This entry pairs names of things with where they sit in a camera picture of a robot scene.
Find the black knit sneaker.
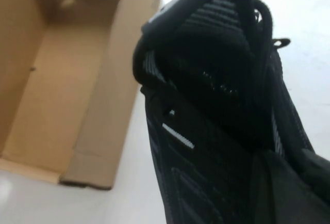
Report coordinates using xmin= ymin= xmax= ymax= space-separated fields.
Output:
xmin=133 ymin=0 xmax=330 ymax=224

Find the brown cardboard shoe box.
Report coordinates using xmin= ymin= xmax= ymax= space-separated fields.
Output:
xmin=0 ymin=0 xmax=166 ymax=191

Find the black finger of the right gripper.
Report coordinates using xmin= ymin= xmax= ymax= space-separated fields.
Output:
xmin=301 ymin=148 xmax=330 ymax=185
xmin=254 ymin=154 xmax=330 ymax=224

